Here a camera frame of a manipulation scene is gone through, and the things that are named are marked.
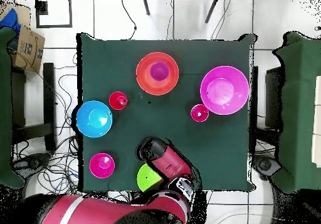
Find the plain cardboard box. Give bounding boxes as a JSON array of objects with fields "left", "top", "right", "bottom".
[{"left": 0, "top": 3, "right": 32, "bottom": 29}]

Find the dark green tablecloth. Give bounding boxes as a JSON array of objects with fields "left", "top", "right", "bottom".
[{"left": 76, "top": 32, "right": 256, "bottom": 193}]

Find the blue bag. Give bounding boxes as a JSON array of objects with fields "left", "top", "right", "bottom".
[{"left": 0, "top": 8, "right": 21, "bottom": 38}]

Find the grey chair leg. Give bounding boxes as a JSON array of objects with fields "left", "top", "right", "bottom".
[
  {"left": 142, "top": 0, "right": 151, "bottom": 16},
  {"left": 204, "top": 0, "right": 219, "bottom": 24}
]

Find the orange bowl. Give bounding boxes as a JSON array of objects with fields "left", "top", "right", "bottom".
[{"left": 135, "top": 51, "right": 180, "bottom": 96}]

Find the large pink bowl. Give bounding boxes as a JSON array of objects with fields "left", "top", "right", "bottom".
[{"left": 199, "top": 65, "right": 250, "bottom": 116}]

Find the black floor cable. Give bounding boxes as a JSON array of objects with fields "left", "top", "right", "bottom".
[{"left": 121, "top": 0, "right": 138, "bottom": 40}]

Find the small red bowl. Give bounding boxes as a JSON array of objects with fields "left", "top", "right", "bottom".
[{"left": 89, "top": 152, "right": 116, "bottom": 179}]

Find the green cloth covered table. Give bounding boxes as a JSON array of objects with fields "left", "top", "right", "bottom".
[
  {"left": 273, "top": 31, "right": 321, "bottom": 194},
  {"left": 0, "top": 26, "right": 26, "bottom": 189}
]

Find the large blue bowl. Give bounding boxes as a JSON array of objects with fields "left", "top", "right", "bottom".
[{"left": 76, "top": 100, "right": 113, "bottom": 139}]

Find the white box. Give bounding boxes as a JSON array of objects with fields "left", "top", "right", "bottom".
[{"left": 311, "top": 75, "right": 321, "bottom": 168}]

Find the printed cardboard box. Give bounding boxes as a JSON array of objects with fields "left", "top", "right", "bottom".
[{"left": 11, "top": 24, "right": 46, "bottom": 73}]

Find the tangle of floor cables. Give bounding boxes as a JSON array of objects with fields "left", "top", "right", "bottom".
[{"left": 14, "top": 53, "right": 134, "bottom": 202}]

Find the green bowl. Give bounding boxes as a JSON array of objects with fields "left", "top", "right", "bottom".
[{"left": 136, "top": 163, "right": 164, "bottom": 193}]

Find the black metal stand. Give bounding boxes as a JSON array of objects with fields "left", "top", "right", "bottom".
[
  {"left": 11, "top": 62, "right": 57, "bottom": 152},
  {"left": 250, "top": 65, "right": 284, "bottom": 134}
]

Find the red cup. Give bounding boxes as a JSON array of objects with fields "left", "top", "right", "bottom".
[
  {"left": 108, "top": 91, "right": 129, "bottom": 111},
  {"left": 190, "top": 104, "right": 210, "bottom": 123}
]

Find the purple cup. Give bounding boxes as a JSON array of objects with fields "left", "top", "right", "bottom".
[{"left": 149, "top": 61, "right": 171, "bottom": 82}]

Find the black pedestal foot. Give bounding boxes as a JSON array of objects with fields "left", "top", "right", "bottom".
[
  {"left": 12, "top": 152, "right": 52, "bottom": 177},
  {"left": 251, "top": 153, "right": 282, "bottom": 181}
]

